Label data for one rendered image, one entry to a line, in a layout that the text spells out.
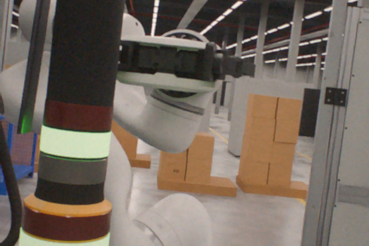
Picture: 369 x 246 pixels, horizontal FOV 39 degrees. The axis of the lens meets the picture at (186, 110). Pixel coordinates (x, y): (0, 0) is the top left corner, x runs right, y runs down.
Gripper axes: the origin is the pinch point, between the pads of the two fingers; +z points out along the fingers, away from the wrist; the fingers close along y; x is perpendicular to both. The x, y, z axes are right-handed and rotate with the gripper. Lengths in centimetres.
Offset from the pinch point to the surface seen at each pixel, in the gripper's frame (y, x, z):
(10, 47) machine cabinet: 479, 31, -937
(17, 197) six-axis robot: 160, -104, -331
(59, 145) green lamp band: 0.1, -5.6, 20.3
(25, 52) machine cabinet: 450, 25, -943
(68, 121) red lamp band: -0.3, -4.5, 20.3
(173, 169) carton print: 96, -132, -729
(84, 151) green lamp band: -1.1, -5.8, 20.0
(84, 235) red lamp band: -1.6, -9.7, 20.3
